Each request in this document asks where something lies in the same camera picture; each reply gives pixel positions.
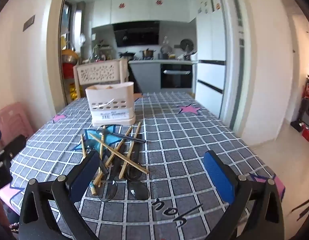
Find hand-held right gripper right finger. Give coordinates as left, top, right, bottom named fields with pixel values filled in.
left=204, top=150, right=286, bottom=240

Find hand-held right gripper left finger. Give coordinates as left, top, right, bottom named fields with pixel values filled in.
left=19, top=151, right=100, bottom=240

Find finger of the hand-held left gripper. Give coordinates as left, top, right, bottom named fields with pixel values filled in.
left=1, top=134, right=27, bottom=159

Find wooden chopstick with patterned end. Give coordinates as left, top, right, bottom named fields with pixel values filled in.
left=90, top=140, right=126, bottom=196

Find cream plastic utensil holder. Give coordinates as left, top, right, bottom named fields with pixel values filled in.
left=85, top=82, right=136, bottom=127

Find pink plastic stool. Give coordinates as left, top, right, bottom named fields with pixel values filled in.
left=0, top=102, right=35, bottom=145

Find dark red clothing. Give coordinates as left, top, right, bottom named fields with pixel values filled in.
left=0, top=192, right=21, bottom=240

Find grey checkered tablecloth with stars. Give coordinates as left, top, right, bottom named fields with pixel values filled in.
left=0, top=91, right=286, bottom=240

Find gold shiny bags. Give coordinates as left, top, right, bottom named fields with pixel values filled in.
left=68, top=80, right=78, bottom=99

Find red bucket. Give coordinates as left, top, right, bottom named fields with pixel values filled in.
left=62, top=62, right=76, bottom=79

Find black box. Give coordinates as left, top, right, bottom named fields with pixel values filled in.
left=291, top=120, right=305, bottom=132

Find cream perforated plastic basket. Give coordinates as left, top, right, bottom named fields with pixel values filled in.
left=73, top=59, right=130, bottom=98

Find steel basin with yellow rim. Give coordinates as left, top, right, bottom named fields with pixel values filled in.
left=61, top=49, right=78, bottom=63

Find black plastic bag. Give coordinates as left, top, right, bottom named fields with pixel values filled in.
left=128, top=64, right=143, bottom=93

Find black built-in oven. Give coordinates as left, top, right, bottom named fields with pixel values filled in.
left=160, top=64, right=194, bottom=89

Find grey kitchen counter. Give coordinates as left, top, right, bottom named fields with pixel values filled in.
left=128, top=59, right=197, bottom=93

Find spice rack with bottles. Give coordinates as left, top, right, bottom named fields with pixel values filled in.
left=93, top=44, right=113, bottom=62

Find black wok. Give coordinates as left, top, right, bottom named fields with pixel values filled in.
left=119, top=51, right=136, bottom=60

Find round hanging pan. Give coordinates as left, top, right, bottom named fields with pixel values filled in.
left=180, top=39, right=194, bottom=52

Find steel cooking pot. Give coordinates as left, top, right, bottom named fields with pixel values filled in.
left=140, top=49, right=156, bottom=60

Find white refrigerator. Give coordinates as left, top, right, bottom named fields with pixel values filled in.
left=195, top=0, right=229, bottom=119

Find black range hood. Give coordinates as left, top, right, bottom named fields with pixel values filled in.
left=112, top=21, right=160, bottom=47

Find white upper kitchen cabinets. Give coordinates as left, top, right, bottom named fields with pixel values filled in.
left=91, top=0, right=197, bottom=28

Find grey wall switch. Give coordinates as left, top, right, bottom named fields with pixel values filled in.
left=23, top=14, right=36, bottom=32

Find grey sliding door frame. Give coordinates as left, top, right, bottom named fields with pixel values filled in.
left=217, top=0, right=246, bottom=133

